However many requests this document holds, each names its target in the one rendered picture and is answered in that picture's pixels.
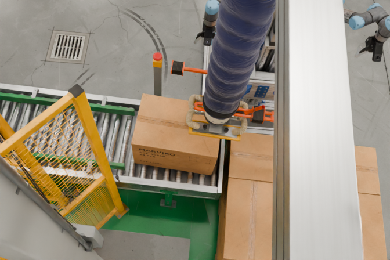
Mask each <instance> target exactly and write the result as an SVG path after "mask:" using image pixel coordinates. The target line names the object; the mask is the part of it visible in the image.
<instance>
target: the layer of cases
mask: <svg viewBox="0 0 390 260"><path fill-rule="evenodd" d="M354 148H355V163H356V177H357V191H358V199H359V214H360V228H361V236H362V250H363V260H387V250H386V244H385V233H384V222H383V216H382V205H381V196H380V195H381V194H380V183H379V177H378V166H377V155H376V149H375V148H373V147H363V146H354ZM272 215H273V136H272V135H262V134H257V133H247V132H245V133H243V134H241V140H240V141H234V140H228V141H227V144H226V147H225V153H224V162H223V179H222V195H221V211H220V220H219V236H218V253H217V260H272Z"/></svg>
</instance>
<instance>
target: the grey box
mask: <svg viewBox="0 0 390 260"><path fill-rule="evenodd" d="M71 224H72V225H73V227H76V228H77V230H76V232H77V233H78V234H81V233H83V234H84V235H86V237H82V236H81V237H82V238H83V239H84V240H85V241H86V242H93V247H98V248H102V246H103V240H104V238H103V237H102V235H101V234H100V233H99V231H98V230H97V228H96V227H94V226H90V225H80V224H74V223H71Z"/></svg>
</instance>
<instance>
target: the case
mask: <svg viewBox="0 0 390 260"><path fill-rule="evenodd" d="M188 111H189V105H188V101H187V100H180V99H174V98H170V97H162V96H156V95H149V94H144V93H143V94H142V98H141V102H140V106H139V111H138V116H137V119H136V124H135V129H134V132H133V137H132V142H131V146H132V152H133V159H134V163H137V164H143V165H151V166H155V167H161V168H168V169H175V170H180V171H186V172H194V173H198V174H204V175H212V172H213V170H214V166H215V164H216V161H217V158H218V151H219V142H220V139H218V138H211V137H206V136H198V135H191V134H188V131H189V126H188V125H187V123H186V116H187V112H188ZM192 120H197V121H205V122H207V121H206V119H205V117H204V115H196V114H193V117H192Z"/></svg>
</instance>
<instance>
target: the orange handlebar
mask: <svg viewBox="0 0 390 260"><path fill-rule="evenodd" d="M184 71H189V72H194V73H202V74H208V73H207V70H202V69H197V68H189V67H184ZM197 105H200V106H203V103H202V102H195V104H194V109H195V110H197V111H204V112H205V110H204V108H200V107H197ZM247 110H250V109H244V108H238V110H237V111H243V112H245V111H247ZM265 115H270V118H269V117H265V121H270V122H274V112H273V111H272V112H267V111H266V112H265ZM233 116H237V117H244V118H251V115H248V114H240V113H235V114H234V115H233Z"/></svg>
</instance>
